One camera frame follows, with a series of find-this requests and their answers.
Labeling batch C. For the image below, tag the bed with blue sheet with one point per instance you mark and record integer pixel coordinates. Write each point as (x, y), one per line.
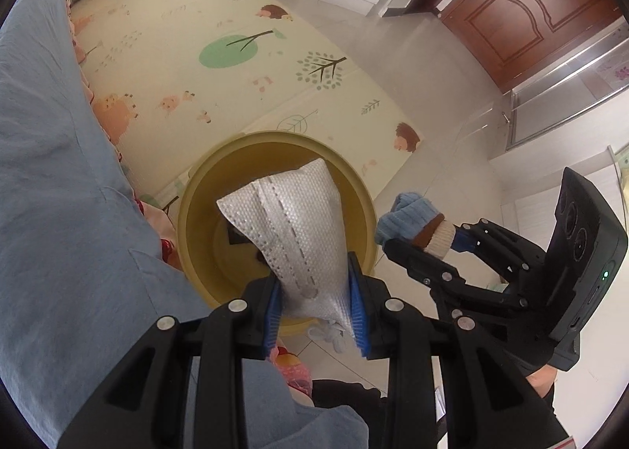
(82, 272)

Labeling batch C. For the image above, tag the cartoon tree play mat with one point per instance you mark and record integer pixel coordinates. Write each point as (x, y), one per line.
(173, 78)

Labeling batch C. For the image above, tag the white plastic wrapper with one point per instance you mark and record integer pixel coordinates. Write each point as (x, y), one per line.
(294, 219)

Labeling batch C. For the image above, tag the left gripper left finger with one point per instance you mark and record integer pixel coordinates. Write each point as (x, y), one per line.
(182, 382)

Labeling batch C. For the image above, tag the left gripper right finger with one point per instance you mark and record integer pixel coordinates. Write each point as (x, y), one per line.
(447, 380)

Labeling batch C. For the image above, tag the blue brown sock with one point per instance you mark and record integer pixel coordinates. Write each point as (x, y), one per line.
(415, 220)

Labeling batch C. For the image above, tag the yellow round trash bin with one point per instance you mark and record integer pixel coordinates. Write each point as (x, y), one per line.
(218, 259)

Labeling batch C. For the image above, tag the brown wooden door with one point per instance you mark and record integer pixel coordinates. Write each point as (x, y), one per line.
(515, 39)

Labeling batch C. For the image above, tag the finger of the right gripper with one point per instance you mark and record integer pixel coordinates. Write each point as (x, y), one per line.
(447, 289)
(510, 255)

